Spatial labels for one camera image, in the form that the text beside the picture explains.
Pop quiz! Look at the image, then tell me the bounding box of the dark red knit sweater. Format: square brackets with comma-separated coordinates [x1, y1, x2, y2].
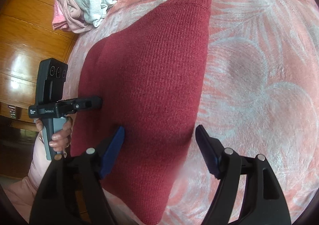
[71, 0, 212, 224]

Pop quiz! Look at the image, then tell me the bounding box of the pink sleeve left forearm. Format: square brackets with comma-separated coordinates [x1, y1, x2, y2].
[4, 136, 51, 223]

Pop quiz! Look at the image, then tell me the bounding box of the pink garment pile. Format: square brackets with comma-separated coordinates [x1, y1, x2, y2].
[52, 0, 93, 34]

